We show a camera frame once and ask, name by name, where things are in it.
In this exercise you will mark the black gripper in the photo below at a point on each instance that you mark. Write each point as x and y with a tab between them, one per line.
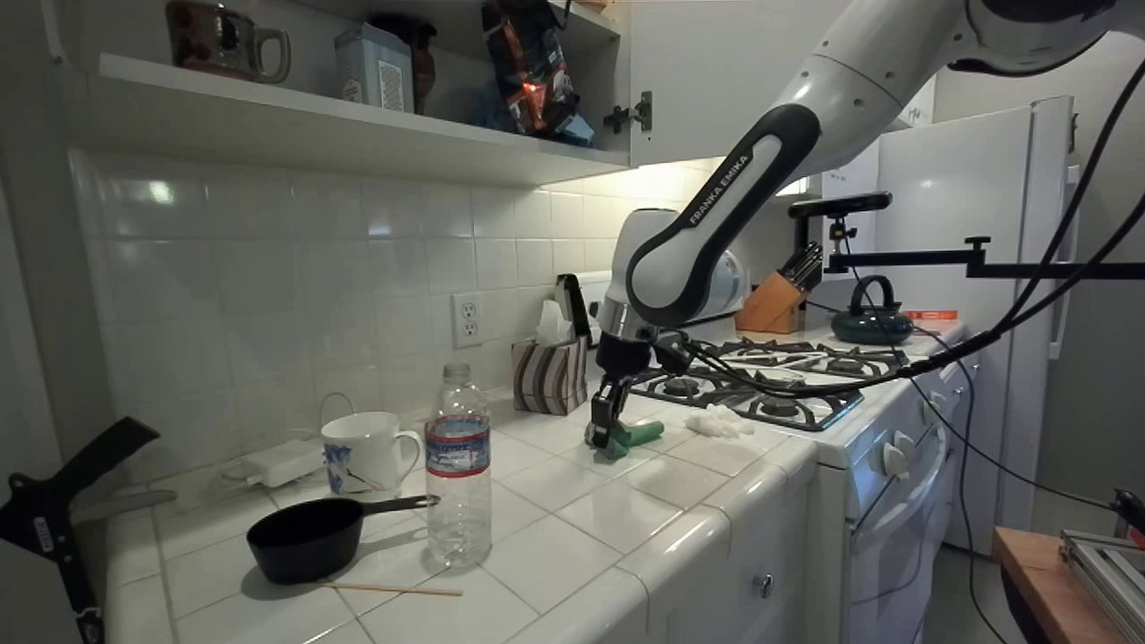
629	364

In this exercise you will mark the green towel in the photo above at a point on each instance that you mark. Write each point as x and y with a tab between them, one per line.
638	436

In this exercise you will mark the white mug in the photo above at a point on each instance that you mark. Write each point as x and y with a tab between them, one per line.
363	453

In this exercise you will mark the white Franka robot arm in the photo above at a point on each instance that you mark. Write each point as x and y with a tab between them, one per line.
762	179

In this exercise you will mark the brown ceramic mug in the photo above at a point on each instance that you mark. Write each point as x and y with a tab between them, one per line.
221	37

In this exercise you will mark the striped tissue box cover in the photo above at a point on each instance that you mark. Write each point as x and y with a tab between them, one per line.
552	379

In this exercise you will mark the white tissue in box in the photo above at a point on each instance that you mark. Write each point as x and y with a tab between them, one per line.
552	316

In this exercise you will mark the clear plastic water bottle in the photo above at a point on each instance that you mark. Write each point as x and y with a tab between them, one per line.
458	476

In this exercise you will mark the wooden knife block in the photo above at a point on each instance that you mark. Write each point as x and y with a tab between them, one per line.
773	306

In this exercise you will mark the white counter base cabinet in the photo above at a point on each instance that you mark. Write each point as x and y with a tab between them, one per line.
726	596

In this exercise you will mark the black kettle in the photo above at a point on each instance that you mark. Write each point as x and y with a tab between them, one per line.
874	321

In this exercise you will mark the white gas stove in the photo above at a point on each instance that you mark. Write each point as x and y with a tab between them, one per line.
880	476

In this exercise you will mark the metal cabinet hinge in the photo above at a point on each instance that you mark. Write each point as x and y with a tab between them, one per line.
632	116

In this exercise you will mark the small black pan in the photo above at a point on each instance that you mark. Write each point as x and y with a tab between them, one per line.
297	541

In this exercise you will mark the orange item on stove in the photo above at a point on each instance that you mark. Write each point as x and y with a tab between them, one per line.
934	321

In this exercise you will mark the dark snack bag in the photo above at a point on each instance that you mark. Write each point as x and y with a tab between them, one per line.
530	64

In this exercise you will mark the dark vase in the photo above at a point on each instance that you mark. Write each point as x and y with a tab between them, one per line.
420	56

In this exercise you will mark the white refrigerator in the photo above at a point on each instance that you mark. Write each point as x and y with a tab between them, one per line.
954	200

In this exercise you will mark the pale blue storage container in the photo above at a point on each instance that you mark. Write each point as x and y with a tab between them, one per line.
373	70

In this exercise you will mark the wooden table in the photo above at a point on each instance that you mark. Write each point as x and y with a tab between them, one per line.
1038	583

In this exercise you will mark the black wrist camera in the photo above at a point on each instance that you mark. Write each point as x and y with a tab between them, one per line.
673	351

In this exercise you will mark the white wall outlet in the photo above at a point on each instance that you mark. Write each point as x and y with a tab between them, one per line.
465	321

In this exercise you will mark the white wall cabinet door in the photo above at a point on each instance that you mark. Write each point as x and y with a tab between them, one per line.
703	57

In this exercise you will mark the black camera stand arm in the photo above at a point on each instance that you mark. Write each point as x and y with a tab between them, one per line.
954	261

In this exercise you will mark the white wall shelf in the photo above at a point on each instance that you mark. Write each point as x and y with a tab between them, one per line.
360	126

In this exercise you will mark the metal frame on table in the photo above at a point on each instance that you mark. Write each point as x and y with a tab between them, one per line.
1109	572

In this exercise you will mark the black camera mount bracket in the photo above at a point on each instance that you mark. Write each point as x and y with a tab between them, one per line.
60	502

